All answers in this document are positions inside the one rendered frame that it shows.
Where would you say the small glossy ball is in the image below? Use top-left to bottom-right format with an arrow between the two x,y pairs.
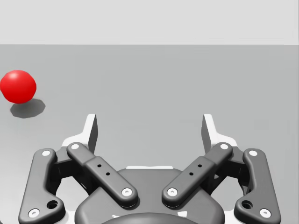
0,70 -> 37,104

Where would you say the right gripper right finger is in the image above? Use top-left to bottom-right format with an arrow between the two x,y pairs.
161,113 -> 282,224

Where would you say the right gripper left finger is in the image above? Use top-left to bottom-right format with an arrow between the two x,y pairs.
18,113 -> 139,224

